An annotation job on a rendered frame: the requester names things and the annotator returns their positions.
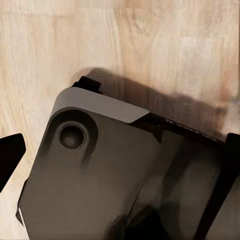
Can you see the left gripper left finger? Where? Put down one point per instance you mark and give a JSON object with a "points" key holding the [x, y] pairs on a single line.
{"points": [[12, 149]]}

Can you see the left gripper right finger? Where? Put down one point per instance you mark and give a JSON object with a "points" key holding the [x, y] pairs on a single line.
{"points": [[232, 149]]}

